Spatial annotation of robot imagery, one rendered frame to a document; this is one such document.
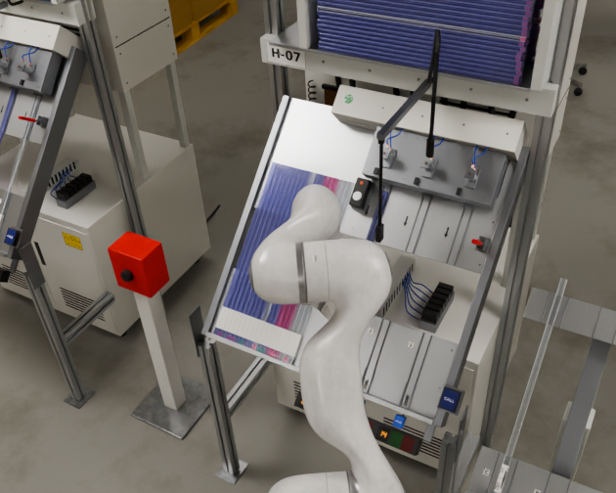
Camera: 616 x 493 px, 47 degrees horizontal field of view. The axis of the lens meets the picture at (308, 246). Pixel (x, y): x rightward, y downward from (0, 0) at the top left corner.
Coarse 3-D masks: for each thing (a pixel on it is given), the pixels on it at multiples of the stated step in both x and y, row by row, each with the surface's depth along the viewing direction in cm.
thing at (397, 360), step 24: (312, 312) 185; (384, 336) 177; (408, 336) 175; (432, 336) 172; (360, 360) 178; (384, 360) 176; (408, 360) 174; (432, 360) 171; (384, 384) 175; (408, 384) 172; (432, 384) 170; (408, 408) 171; (432, 408) 169
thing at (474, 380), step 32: (416, 256) 231; (416, 320) 209; (448, 320) 208; (480, 320) 207; (480, 352) 198; (512, 352) 265; (288, 384) 246; (480, 384) 209; (384, 416) 229; (480, 416) 230
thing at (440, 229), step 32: (288, 128) 198; (320, 128) 194; (352, 128) 191; (288, 160) 196; (320, 160) 192; (352, 160) 189; (416, 192) 181; (352, 224) 186; (384, 224) 182; (416, 224) 179; (448, 224) 176; (480, 224) 173; (448, 256) 174; (480, 256) 172
